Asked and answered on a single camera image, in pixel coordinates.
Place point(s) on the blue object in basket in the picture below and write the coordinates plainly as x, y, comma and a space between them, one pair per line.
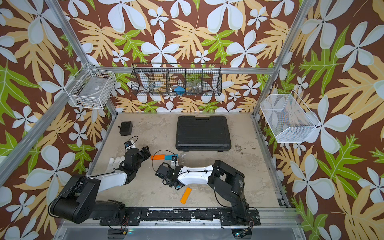
180, 91

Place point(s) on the orange block bottom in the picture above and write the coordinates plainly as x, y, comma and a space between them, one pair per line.
186, 195

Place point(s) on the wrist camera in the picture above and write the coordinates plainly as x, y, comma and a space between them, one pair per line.
129, 145
174, 164

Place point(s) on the orange block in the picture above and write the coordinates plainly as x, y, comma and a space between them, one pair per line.
158, 157
186, 195

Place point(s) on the black plastic tool case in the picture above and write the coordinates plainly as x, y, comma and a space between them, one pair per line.
203, 134

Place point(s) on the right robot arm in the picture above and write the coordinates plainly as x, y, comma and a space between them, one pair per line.
226, 182

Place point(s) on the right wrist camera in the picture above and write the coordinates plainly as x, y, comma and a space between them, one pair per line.
174, 164

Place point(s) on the white cloth glove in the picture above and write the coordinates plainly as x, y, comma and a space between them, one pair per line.
112, 168

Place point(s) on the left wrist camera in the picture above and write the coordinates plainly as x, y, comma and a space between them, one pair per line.
129, 145

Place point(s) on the teal block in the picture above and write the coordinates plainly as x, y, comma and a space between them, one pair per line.
171, 158

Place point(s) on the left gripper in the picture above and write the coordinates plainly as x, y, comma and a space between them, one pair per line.
145, 153

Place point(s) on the white mesh basket right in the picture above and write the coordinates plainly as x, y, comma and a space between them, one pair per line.
289, 117

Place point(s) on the black wire basket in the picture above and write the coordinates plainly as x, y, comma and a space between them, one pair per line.
161, 80

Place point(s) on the white wire basket left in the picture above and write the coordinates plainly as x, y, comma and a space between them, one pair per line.
91, 87

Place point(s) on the small black box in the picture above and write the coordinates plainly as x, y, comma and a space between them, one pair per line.
126, 128

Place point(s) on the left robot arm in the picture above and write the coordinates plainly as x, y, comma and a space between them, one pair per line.
78, 202

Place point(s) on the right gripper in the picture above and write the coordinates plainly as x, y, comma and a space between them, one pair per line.
167, 182

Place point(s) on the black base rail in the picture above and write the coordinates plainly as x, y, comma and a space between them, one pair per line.
135, 216

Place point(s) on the orange block top left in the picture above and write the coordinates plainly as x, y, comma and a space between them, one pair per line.
158, 157

